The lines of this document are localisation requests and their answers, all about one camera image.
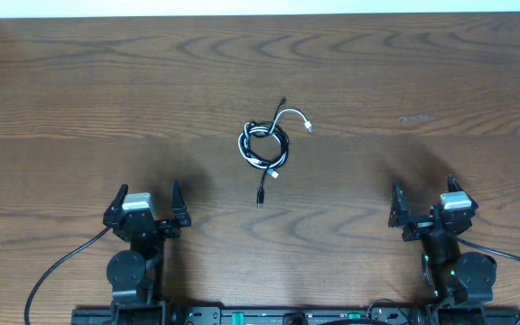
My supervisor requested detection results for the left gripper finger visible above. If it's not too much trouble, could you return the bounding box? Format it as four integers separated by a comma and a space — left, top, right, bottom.
171, 179, 191, 226
104, 184, 128, 221

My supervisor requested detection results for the white USB cable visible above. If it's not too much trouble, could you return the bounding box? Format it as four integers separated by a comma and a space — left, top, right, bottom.
237, 108, 314, 180

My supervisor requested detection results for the black USB cable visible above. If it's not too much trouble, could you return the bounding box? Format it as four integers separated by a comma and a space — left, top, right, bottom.
238, 97, 291, 209

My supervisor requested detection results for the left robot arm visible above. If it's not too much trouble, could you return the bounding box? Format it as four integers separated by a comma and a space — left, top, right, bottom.
103, 180, 191, 324

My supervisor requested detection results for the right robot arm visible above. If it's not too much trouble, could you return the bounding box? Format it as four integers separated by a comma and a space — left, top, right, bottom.
388, 175, 497, 324

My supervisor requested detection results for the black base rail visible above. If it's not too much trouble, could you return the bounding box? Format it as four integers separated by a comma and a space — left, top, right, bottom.
70, 303, 520, 325

